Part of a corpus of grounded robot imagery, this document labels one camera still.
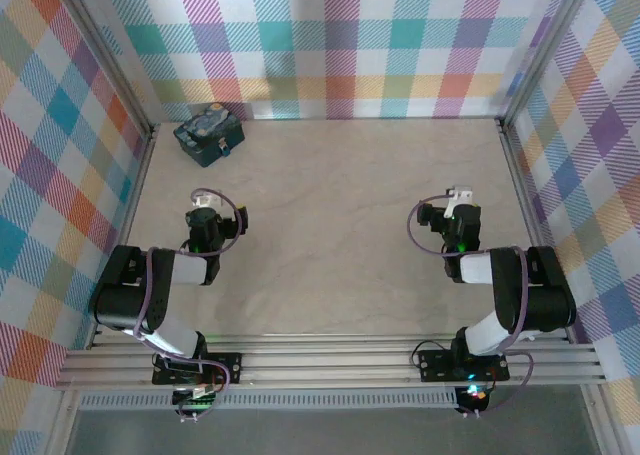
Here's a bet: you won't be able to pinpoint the dark blue painted box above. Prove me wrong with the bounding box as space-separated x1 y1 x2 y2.
173 102 247 169

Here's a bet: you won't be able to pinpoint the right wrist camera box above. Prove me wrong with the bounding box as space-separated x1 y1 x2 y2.
446 184 474 214

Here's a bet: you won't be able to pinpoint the aluminium side rail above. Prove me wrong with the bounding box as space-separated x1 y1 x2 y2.
84 124 161 351
494 119 576 346

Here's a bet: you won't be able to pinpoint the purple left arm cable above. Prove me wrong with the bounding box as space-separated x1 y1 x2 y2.
133 187 246 421

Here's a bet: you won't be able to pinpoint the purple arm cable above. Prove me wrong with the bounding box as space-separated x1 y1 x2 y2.
407 194 535 419
133 187 246 421

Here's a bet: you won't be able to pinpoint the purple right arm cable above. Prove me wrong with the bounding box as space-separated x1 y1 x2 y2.
407 194 535 419

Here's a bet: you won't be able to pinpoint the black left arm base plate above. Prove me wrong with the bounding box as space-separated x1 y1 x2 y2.
152 352 244 386

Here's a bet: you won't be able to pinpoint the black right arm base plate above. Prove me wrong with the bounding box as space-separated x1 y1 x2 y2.
417 348 511 382

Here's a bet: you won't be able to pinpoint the aluminium mounting rail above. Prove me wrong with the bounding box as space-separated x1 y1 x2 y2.
54 332 609 391

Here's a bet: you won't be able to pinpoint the aluminium corner post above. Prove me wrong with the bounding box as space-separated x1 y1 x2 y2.
499 0 601 126
49 0 161 136

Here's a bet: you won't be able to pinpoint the grey slotted cable duct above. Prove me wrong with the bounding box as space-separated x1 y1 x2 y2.
79 389 461 411

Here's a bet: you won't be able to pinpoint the aluminium frame leg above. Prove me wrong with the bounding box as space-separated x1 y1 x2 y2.
47 388 86 455
582 382 632 455

